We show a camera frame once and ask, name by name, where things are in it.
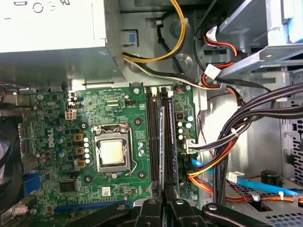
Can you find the yellow wires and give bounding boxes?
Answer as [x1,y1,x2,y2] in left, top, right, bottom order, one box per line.
[123,0,188,63]

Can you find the white tagged power wires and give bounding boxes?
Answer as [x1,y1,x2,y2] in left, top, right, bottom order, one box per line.
[200,25,244,107]

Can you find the blue expansion slot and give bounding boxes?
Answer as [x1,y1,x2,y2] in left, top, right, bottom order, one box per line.
[56,201,134,214]

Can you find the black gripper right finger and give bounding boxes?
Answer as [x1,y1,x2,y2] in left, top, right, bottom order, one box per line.
[165,186,270,227]

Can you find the blue disk carrier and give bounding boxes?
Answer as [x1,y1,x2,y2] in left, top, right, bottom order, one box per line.
[280,0,303,44]

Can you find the black case fan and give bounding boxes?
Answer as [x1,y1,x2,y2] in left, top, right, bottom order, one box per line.
[0,118,25,202]

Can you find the locking lever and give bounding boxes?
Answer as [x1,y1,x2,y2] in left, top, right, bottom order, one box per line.
[125,125,138,176]

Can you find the blue SATA cable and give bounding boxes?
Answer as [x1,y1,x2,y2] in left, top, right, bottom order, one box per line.
[191,157,299,197]

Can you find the orange wires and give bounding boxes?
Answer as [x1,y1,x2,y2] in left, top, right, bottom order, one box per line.
[187,139,240,197]

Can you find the blue RAM stick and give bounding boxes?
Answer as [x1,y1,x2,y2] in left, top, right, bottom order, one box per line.
[168,97,178,190]

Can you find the black PC case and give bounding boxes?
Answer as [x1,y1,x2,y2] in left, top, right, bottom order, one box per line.
[0,0,303,227]

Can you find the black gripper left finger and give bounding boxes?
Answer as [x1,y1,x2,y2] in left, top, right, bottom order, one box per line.
[68,181,164,227]

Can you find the silver CPU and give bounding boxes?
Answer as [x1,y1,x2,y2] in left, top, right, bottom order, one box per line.
[98,139,126,165]

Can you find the black white wire bundle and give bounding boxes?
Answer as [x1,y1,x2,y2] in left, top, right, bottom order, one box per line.
[123,58,223,91]

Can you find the black cable bundle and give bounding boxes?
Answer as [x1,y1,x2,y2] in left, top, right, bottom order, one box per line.
[213,84,303,206]

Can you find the metal socket cover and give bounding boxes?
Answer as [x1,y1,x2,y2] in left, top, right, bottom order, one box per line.
[92,124,133,175]

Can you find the grey power supply unit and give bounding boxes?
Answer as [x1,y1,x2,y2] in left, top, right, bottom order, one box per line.
[0,0,126,83]

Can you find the green motherboard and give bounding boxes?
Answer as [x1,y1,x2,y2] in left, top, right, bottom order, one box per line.
[18,85,199,213]

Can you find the black RAM slot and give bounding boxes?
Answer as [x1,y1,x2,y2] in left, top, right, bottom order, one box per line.
[145,87,152,187]
[151,87,159,187]
[160,87,170,190]

